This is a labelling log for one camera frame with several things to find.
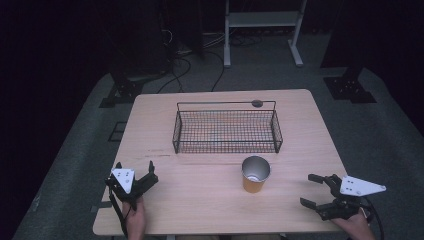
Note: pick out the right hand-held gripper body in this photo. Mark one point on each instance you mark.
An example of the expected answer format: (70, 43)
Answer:
(346, 200)

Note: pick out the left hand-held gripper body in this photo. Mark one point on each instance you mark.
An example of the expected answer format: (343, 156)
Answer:
(128, 185)

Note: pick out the person's right hand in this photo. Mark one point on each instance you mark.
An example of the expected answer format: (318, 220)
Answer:
(355, 228)

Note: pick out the person's left hand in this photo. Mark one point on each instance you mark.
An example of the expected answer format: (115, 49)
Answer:
(135, 218)

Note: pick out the metal cup with orange liquid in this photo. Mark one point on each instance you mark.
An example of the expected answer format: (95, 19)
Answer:
(254, 183)

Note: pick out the black stand base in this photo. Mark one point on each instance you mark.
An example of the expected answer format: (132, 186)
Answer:
(350, 89)
(123, 91)

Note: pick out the black round tag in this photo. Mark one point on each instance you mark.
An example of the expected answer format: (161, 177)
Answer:
(257, 103)

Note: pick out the white metal stand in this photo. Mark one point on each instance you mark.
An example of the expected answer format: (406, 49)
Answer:
(263, 19)

